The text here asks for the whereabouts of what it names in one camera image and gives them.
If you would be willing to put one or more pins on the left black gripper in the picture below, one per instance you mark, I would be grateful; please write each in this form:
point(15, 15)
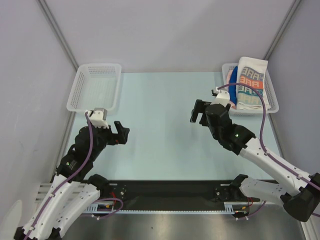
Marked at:
point(121, 138)

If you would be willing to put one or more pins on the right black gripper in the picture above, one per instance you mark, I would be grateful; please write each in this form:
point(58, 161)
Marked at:
point(202, 115)

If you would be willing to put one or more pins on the rabbit print towel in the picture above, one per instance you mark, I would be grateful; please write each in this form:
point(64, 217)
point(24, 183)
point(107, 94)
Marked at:
point(251, 72)

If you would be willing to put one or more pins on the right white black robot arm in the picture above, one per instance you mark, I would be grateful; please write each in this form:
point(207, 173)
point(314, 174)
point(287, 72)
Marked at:
point(297, 191)

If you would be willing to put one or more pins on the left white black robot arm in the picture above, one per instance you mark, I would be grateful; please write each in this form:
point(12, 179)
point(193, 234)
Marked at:
point(56, 214)

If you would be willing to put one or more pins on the pink towel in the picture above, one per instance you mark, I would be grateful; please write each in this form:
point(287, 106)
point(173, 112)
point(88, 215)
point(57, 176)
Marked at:
point(228, 78)

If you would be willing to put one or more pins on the blue towel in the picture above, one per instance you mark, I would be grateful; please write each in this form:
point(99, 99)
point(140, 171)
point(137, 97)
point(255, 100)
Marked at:
point(232, 88)

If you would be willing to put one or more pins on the left white plastic basket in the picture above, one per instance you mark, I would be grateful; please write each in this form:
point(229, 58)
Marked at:
point(96, 85)

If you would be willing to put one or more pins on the white plastic basket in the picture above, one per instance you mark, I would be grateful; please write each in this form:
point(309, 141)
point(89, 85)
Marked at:
point(96, 85)
point(269, 93)

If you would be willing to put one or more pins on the right white plastic basket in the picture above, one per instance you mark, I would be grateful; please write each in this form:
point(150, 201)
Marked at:
point(269, 93)

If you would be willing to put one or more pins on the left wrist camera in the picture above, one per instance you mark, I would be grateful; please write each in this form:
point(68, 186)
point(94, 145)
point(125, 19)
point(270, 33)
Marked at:
point(98, 118)

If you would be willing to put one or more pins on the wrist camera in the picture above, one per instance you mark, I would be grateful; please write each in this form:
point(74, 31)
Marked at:
point(98, 118)
point(221, 97)

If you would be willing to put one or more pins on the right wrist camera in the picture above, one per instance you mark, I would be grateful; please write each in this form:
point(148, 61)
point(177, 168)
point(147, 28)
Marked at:
point(221, 97)

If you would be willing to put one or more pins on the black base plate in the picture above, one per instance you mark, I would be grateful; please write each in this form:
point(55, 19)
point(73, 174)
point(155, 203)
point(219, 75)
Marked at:
point(176, 195)

